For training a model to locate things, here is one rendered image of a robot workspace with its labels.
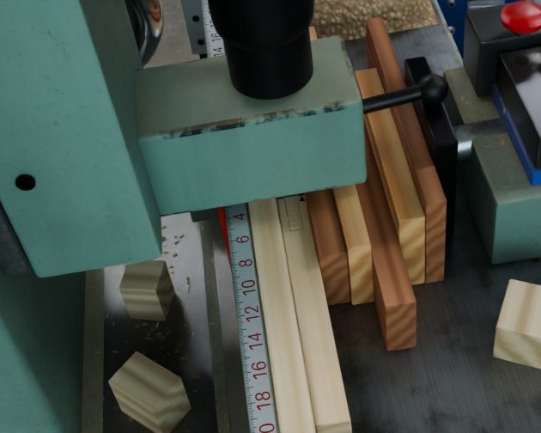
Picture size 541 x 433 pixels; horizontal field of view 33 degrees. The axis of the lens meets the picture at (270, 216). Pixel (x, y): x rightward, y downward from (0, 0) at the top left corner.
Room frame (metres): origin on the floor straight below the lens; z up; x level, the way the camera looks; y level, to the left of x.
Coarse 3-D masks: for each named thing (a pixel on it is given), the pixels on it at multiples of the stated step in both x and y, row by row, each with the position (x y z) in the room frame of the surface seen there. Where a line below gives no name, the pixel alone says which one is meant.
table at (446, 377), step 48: (432, 0) 0.68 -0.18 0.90; (432, 48) 0.62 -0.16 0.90; (480, 240) 0.40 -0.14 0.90; (432, 288) 0.36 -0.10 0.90; (480, 288) 0.36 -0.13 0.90; (336, 336) 0.34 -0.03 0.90; (432, 336) 0.33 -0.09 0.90; (480, 336) 0.32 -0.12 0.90; (384, 384) 0.30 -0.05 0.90; (432, 384) 0.29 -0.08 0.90; (480, 384) 0.29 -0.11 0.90; (528, 384) 0.28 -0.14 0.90; (384, 432) 0.27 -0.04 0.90; (432, 432) 0.26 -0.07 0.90; (480, 432) 0.26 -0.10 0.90; (528, 432) 0.25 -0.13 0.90
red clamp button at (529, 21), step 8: (504, 8) 0.49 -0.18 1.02; (512, 8) 0.48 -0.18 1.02; (520, 8) 0.48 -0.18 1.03; (528, 8) 0.48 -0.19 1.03; (536, 8) 0.48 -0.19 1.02; (504, 16) 0.48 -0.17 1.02; (512, 16) 0.48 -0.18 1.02; (520, 16) 0.47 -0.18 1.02; (528, 16) 0.47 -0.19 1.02; (536, 16) 0.47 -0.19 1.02; (504, 24) 0.48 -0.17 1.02; (512, 24) 0.47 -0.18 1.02; (520, 24) 0.47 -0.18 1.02; (528, 24) 0.47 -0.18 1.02; (536, 24) 0.47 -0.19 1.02; (520, 32) 0.47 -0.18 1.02; (528, 32) 0.46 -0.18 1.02
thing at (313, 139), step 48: (336, 48) 0.46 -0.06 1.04; (144, 96) 0.45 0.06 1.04; (192, 96) 0.44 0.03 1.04; (240, 96) 0.43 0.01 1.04; (288, 96) 0.42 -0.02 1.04; (336, 96) 0.41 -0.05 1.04; (144, 144) 0.41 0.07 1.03; (192, 144) 0.41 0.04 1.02; (240, 144) 0.41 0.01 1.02; (288, 144) 0.41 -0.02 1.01; (336, 144) 0.41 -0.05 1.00; (192, 192) 0.41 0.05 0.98; (240, 192) 0.41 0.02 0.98; (288, 192) 0.41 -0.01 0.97
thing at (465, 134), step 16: (416, 64) 0.48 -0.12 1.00; (416, 80) 0.46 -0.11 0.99; (416, 112) 0.45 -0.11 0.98; (432, 112) 0.43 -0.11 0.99; (432, 128) 0.42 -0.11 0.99; (448, 128) 0.41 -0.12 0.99; (464, 128) 0.45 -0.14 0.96; (480, 128) 0.44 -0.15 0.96; (496, 128) 0.44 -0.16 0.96; (432, 144) 0.41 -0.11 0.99; (448, 144) 0.40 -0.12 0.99; (464, 144) 0.43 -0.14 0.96; (448, 160) 0.40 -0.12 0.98; (464, 160) 0.43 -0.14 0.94; (448, 176) 0.40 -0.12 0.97; (448, 192) 0.40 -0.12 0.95; (448, 208) 0.40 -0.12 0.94; (448, 224) 0.40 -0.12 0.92
